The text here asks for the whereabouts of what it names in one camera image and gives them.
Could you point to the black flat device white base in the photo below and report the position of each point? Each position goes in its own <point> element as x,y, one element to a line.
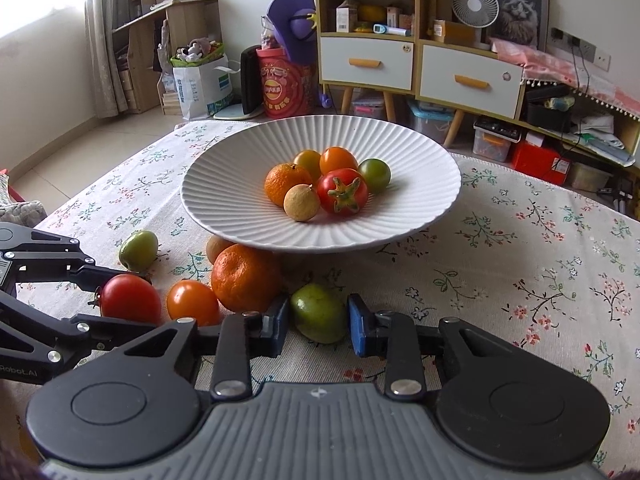
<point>250,80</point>

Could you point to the red snack bucket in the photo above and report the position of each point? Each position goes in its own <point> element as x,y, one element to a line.
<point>285,90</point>

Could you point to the orange tomato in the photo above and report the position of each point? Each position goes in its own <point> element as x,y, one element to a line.
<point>192,302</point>
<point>337,160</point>

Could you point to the framed cat picture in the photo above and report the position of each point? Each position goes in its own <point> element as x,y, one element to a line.
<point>520,10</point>

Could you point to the wall socket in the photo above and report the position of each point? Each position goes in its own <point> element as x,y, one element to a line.
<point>575,45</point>

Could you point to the low wooden shelf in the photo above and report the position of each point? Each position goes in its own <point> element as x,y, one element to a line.
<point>627,135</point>

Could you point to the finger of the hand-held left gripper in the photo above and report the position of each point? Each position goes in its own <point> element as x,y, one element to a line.
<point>95,279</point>
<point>110,330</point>

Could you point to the small red tomato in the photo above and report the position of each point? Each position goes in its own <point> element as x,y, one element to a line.
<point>356,201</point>

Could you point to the brown longan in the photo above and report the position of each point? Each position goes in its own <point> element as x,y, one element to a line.
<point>217,249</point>
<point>301,203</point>

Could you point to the plush toys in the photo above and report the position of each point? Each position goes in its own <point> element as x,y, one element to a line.
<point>195,50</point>

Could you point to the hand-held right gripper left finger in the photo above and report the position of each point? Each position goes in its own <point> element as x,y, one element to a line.
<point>280,327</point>

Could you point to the large red tomato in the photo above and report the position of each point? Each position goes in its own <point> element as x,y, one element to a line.
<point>132,300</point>

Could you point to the pink cloth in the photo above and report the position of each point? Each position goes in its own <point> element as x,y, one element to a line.
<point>565,72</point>

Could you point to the clear plastic storage box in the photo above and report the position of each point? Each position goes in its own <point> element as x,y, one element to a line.
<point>367,106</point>
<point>430,122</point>

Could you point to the yellow green tomato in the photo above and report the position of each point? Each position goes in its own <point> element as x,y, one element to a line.
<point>307,160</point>

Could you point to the storage box black lid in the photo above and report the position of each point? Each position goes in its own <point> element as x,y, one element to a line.
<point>495,140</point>

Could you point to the low white drawer cabinet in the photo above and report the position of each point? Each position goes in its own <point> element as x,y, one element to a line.
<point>430,20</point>

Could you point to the white ribbed plate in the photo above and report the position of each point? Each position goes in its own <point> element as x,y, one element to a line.
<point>225,195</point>

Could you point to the grey curtain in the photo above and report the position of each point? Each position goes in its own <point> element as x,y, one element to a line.
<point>105,35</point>

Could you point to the wooden bookshelf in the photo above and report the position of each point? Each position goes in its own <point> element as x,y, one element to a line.
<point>180,20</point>

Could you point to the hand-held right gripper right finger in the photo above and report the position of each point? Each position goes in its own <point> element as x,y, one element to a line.
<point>359,325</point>

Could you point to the purple plush toy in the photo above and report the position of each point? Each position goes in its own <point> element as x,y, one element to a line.
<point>290,15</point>

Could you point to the black bin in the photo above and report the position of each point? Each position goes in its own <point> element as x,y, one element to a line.
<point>547,110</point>

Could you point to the white desk fan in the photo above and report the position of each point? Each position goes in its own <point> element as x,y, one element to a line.
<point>475,5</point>

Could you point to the orange mandarin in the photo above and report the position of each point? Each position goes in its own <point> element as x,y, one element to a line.
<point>285,185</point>
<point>245,277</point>

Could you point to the red box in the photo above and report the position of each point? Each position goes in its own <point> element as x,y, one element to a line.
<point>537,160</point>

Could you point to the white blue thermometer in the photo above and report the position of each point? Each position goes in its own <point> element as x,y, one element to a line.
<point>392,30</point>

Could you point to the white paper bag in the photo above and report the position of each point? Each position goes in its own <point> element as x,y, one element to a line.
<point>202,90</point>

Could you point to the tall white drawer cabinet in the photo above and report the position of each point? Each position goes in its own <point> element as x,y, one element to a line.
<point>367,10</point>

